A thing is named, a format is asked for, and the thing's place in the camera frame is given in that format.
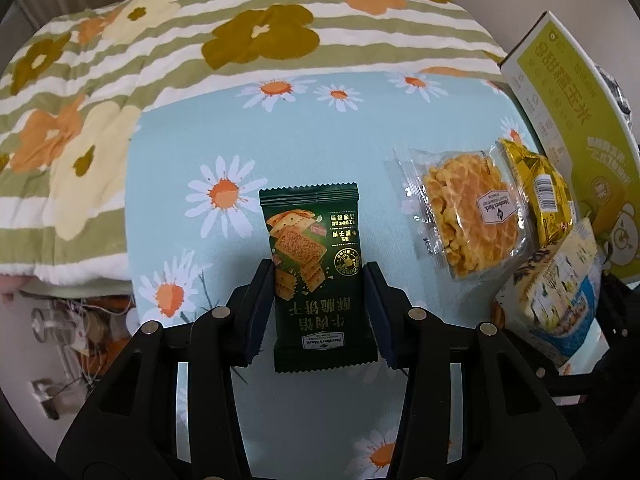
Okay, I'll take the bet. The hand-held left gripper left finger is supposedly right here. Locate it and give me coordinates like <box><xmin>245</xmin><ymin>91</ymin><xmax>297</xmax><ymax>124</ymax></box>
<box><xmin>55</xmin><ymin>259</ymin><xmax>273</xmax><ymax>480</ymax></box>

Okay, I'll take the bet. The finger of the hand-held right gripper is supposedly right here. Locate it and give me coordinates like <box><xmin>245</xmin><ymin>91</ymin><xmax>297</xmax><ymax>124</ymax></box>
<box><xmin>532</xmin><ymin>277</ymin><xmax>640</xmax><ymax>408</ymax></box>

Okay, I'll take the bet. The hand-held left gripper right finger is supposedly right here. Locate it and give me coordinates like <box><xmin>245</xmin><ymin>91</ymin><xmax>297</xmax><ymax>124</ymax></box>
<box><xmin>362</xmin><ymin>262</ymin><xmax>586</xmax><ymax>480</ymax></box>

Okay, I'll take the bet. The white and blue snack bag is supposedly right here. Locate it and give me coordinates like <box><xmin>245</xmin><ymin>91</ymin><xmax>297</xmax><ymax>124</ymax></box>
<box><xmin>492</xmin><ymin>217</ymin><xmax>613</xmax><ymax>376</ymax></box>

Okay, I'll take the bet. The dark green cracker packet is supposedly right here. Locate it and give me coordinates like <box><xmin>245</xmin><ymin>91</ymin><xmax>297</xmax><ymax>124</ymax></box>
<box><xmin>257</xmin><ymin>182</ymin><xmax>379</xmax><ymax>374</ymax></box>

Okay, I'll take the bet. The green cardboard box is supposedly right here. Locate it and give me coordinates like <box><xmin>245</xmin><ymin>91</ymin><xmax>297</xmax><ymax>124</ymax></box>
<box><xmin>497</xmin><ymin>10</ymin><xmax>640</xmax><ymax>283</ymax></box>

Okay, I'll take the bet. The clear waffle cookie packet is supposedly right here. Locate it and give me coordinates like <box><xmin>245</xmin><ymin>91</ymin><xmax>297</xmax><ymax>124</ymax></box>
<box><xmin>382</xmin><ymin>146</ymin><xmax>533</xmax><ymax>281</ymax></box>

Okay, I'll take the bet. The gold foil snack packet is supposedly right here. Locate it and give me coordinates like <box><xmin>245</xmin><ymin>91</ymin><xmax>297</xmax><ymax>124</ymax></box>
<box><xmin>500</xmin><ymin>137</ymin><xmax>578</xmax><ymax>246</ymax></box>

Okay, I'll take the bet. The light blue daisy cloth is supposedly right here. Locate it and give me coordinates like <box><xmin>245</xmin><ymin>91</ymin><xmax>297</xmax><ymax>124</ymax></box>
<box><xmin>125</xmin><ymin>67</ymin><xmax>611</xmax><ymax>480</ymax></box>

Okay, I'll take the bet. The clear glass jar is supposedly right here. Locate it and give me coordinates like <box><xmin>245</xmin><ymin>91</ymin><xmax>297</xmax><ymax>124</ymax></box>
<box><xmin>30</xmin><ymin>305</ymin><xmax>68</xmax><ymax>348</ymax></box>

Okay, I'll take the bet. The green striped floral blanket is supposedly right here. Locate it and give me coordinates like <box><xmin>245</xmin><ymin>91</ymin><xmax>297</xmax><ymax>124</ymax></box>
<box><xmin>0</xmin><ymin>0</ymin><xmax>506</xmax><ymax>286</ymax></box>

